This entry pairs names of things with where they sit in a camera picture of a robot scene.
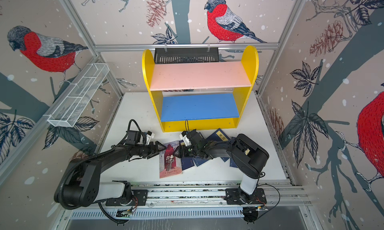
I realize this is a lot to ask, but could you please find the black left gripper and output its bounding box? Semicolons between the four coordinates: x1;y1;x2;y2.
135;140;167;158

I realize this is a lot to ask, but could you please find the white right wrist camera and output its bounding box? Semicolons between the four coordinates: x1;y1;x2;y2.
180;131;192;146

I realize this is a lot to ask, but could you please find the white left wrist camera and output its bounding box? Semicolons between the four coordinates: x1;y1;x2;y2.
145;131;155;145

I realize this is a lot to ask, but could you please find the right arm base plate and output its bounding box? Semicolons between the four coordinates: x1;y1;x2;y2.
224;188;267;205

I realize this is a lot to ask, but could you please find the aluminium top crossbar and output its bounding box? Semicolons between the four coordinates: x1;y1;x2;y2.
94;43;280;52

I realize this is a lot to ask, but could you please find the navy book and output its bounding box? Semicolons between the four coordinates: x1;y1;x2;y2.
230;137;238;168
193;157;209;167
181;147;195;171
206;128;232;163

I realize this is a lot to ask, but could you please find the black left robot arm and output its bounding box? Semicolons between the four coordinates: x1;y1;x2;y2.
54;128;166;210

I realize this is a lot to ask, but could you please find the white wire mesh basket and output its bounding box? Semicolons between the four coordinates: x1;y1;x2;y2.
44;63;110;127

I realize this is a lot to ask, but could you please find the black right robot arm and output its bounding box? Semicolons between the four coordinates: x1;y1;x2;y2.
173;130;270;205

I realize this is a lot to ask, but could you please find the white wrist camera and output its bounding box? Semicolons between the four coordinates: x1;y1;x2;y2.
145;131;155;145
180;131;192;146

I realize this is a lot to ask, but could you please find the red illustrated book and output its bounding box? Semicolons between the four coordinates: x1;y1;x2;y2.
159;141;182;179

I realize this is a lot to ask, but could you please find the black perforated tray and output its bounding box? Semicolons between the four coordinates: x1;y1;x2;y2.
154;48;219;64

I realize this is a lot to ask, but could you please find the yellow shelf with coloured boards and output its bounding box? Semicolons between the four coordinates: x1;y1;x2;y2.
142;46;260;132

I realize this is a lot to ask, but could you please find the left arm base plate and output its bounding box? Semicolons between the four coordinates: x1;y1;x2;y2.
106;190;148;207

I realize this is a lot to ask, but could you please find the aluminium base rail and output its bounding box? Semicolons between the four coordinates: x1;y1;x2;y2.
80;181;310;220

